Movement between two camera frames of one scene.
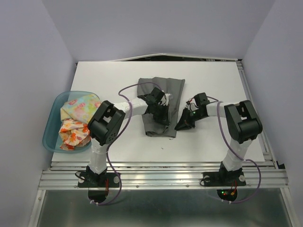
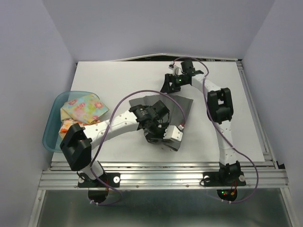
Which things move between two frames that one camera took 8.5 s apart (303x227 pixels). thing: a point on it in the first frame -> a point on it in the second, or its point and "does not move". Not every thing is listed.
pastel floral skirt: (81, 108) does not move
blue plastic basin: (51, 139) does not move
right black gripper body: (196, 114) -> (175, 79)
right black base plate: (223, 178) does not move
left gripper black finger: (162, 119) -> (155, 137)
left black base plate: (98, 179) does not move
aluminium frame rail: (63, 175) does not move
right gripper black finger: (186, 124) -> (166, 88)
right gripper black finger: (185, 121) -> (175, 87)
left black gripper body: (159, 110) -> (158, 127)
